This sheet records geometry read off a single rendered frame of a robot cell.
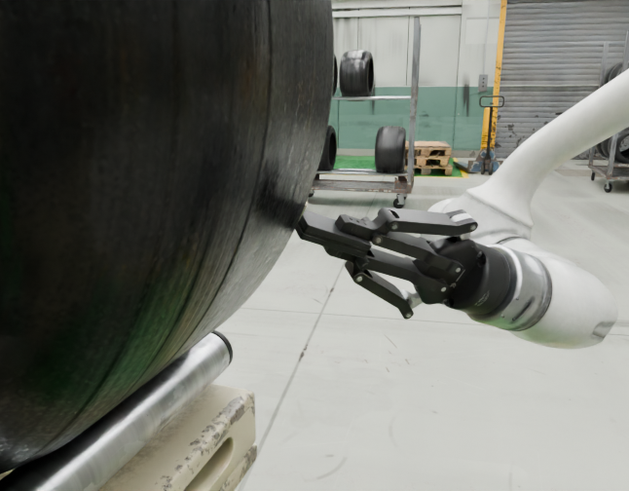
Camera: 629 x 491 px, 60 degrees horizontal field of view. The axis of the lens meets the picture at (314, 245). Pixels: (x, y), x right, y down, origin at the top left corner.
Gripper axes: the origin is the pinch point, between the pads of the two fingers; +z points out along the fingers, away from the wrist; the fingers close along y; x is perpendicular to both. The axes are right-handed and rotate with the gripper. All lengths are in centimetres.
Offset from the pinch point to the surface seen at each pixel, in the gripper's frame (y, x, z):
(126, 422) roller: 14.1, -10.8, 14.1
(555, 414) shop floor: 68, 56, -167
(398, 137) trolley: 69, 434, -305
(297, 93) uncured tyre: -11.6, -8.4, 12.8
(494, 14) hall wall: -132, 894, -667
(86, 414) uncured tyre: 6.2, -17.3, 19.1
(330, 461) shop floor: 104, 57, -85
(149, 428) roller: 14.9, -10.4, 12.1
